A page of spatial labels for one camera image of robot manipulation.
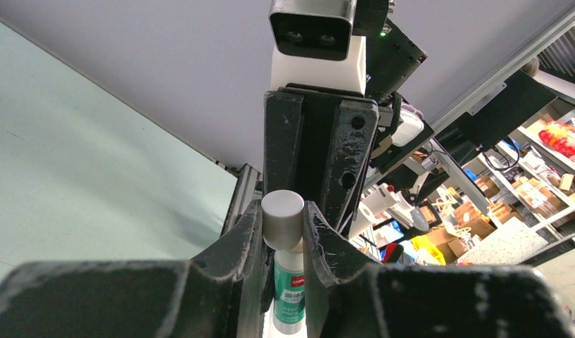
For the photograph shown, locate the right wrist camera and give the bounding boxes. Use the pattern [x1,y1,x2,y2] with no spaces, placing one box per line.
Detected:
[269,0,366,95]

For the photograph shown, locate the white green glue stick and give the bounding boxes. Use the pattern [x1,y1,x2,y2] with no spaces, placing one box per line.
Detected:
[272,251,305,335]

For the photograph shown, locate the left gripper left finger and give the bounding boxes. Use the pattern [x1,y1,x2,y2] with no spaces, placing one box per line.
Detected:
[0,201,264,337]

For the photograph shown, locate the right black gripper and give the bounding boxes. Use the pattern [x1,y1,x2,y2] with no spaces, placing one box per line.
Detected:
[263,1,434,230]

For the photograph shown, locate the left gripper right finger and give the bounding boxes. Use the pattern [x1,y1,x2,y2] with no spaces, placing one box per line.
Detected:
[303,202,575,337]

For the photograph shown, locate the white glue stick cap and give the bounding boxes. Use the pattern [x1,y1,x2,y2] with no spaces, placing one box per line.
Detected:
[261,189,305,251]

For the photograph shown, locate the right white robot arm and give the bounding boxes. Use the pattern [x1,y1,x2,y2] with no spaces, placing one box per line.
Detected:
[263,1,432,230]

